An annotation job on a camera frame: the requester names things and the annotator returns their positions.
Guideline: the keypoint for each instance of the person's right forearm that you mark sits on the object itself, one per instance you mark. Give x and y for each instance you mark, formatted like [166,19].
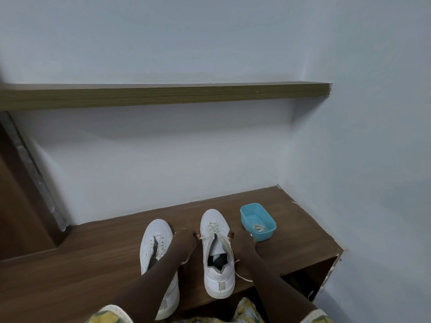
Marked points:
[279,289]

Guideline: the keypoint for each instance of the blue plastic basket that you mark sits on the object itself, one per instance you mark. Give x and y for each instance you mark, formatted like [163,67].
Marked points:
[262,237]

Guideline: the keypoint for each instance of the white sneaker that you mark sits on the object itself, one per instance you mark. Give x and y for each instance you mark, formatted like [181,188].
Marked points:
[156,230]
[219,285]

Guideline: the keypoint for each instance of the person's left hand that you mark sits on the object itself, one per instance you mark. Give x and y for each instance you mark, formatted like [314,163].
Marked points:
[185,242]

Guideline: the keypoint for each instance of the cream shoelace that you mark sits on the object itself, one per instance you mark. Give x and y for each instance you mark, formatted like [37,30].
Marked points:
[242,277]
[259,228]

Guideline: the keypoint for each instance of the wooden wall shelf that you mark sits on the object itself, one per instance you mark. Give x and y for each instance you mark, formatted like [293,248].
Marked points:
[151,95]

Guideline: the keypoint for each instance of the person's left forearm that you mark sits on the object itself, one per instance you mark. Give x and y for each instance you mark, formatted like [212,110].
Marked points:
[144,289]

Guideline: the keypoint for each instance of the person's right hand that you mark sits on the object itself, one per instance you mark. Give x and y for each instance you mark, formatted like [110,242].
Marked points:
[240,242]

